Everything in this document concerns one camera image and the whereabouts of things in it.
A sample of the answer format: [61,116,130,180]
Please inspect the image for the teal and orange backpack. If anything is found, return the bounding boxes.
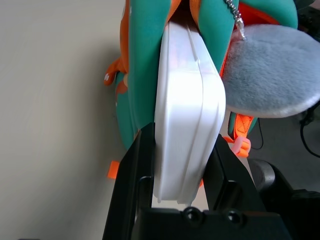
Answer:
[103,0,300,180]

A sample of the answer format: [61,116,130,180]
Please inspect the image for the white Unitree pencil case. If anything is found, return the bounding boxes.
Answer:
[151,21,227,205]

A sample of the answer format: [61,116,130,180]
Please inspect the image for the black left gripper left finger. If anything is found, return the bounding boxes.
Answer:
[102,121,157,240]

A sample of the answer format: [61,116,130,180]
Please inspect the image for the grey white plush toy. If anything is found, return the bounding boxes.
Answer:
[222,23,320,119]

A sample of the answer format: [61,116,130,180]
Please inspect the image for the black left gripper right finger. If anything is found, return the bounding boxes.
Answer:
[201,133,266,218]

